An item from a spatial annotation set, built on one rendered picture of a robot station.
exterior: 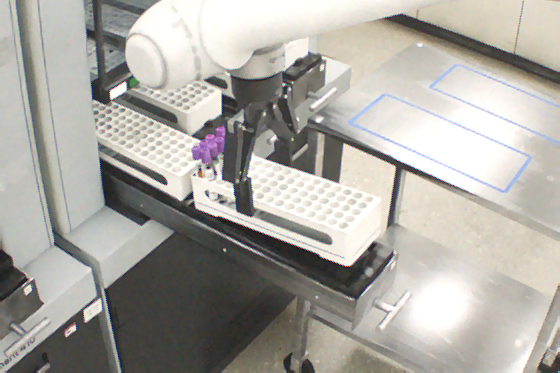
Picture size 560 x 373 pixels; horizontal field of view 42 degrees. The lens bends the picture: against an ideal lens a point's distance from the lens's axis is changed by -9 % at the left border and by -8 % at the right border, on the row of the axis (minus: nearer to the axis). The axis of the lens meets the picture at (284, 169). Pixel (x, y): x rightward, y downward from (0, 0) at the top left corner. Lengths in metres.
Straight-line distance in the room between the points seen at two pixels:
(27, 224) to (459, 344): 1.04
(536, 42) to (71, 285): 2.61
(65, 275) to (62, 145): 0.22
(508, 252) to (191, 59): 1.79
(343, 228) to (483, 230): 1.50
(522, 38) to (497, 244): 1.24
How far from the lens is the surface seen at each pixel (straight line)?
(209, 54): 0.90
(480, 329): 1.88
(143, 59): 0.91
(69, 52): 1.22
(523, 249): 2.57
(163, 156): 1.34
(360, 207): 1.18
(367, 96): 1.59
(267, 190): 1.22
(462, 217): 2.63
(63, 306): 1.31
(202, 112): 1.47
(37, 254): 1.35
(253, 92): 1.11
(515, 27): 3.49
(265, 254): 1.23
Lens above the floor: 1.65
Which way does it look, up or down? 37 degrees down
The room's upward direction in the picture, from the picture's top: 3 degrees clockwise
